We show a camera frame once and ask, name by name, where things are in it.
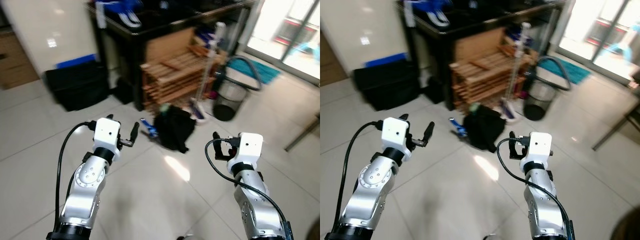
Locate blue and white cloth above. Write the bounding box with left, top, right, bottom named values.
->
left=95, top=0, right=143, bottom=27
left=404, top=0, right=451, bottom=27

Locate small blue toy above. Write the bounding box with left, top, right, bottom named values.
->
left=140, top=118, right=160, bottom=138
left=448, top=117, right=468, bottom=138

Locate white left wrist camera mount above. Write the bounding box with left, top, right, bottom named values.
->
left=93, top=118, right=122, bottom=154
left=381, top=117, right=412, bottom=153

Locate white pole mop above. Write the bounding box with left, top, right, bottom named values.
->
left=189, top=22, right=228, bottom=123
left=499, top=22, right=536, bottom=123

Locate teal floor mat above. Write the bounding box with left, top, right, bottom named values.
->
left=537, top=56, right=592, bottom=85
left=227, top=56, right=281, bottom=83

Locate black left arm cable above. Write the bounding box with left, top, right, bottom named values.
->
left=55, top=121, right=97, bottom=223
left=340, top=121, right=385, bottom=226

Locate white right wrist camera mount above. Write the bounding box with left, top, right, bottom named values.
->
left=520, top=132, right=553, bottom=166
left=227, top=133, right=264, bottom=167

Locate grey metal furniture leg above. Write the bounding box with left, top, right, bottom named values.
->
left=285, top=114, right=321, bottom=152
left=592, top=107, right=640, bottom=152

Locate wooden cabinet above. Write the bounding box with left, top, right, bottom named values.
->
left=0, top=30, right=40, bottom=91
left=320, top=42, right=337, bottom=87

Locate wooden slat rack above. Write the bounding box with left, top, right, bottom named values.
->
left=140, top=45, right=221, bottom=115
left=450, top=45, right=533, bottom=115

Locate wire mesh wastebasket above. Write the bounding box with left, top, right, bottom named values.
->
left=522, top=75, right=561, bottom=122
left=212, top=75, right=251, bottom=122

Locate brown cardboard sheet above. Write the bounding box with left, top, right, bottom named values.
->
left=145, top=27, right=196, bottom=66
left=454, top=27, right=506, bottom=66

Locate flat blue board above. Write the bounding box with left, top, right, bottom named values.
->
left=55, top=53, right=98, bottom=69
left=365, top=52, right=408, bottom=68

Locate grey flexible hose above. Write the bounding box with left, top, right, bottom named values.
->
left=535, top=56, right=573, bottom=92
left=225, top=56, right=263, bottom=92

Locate black storage box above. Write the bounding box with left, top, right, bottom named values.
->
left=353, top=61, right=421, bottom=112
left=45, top=62, right=111, bottom=112

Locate glass sliding door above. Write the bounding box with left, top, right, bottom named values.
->
left=555, top=0, right=640, bottom=83
left=245, top=0, right=321, bottom=81

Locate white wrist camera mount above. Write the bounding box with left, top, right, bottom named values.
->
left=227, top=133, right=264, bottom=167
left=520, top=132, right=553, bottom=166
left=381, top=117, right=412, bottom=153
left=93, top=118, right=122, bottom=154

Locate black glossy table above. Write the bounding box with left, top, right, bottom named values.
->
left=397, top=0, right=571, bottom=112
left=87, top=0, right=261, bottom=113

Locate black fabric bag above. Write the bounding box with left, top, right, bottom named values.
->
left=153, top=105, right=197, bottom=153
left=462, top=104, right=507, bottom=152

